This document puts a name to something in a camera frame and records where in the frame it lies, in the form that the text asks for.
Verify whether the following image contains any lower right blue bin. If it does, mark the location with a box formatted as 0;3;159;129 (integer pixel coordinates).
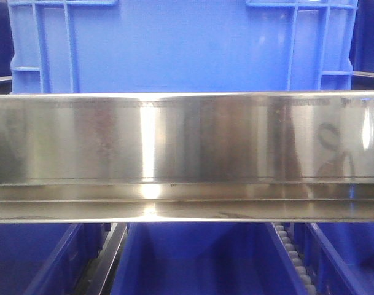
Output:
290;222;374;294

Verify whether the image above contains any white roller track rail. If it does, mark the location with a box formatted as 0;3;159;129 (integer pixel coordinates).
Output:
273;222;318;295

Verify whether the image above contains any lower left blue bin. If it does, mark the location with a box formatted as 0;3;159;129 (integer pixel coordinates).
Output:
0;223;111;294

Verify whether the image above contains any stainless steel shelf beam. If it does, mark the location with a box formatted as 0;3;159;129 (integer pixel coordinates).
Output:
0;90;374;223

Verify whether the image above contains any dark metal divider rail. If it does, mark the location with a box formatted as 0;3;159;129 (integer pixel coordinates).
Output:
73;223;128;294

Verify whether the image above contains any large blue plastic bin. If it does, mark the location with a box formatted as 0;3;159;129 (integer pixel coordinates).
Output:
7;1;358;93

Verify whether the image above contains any lower middle blue bin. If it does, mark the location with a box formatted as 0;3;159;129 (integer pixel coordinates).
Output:
111;222;307;294

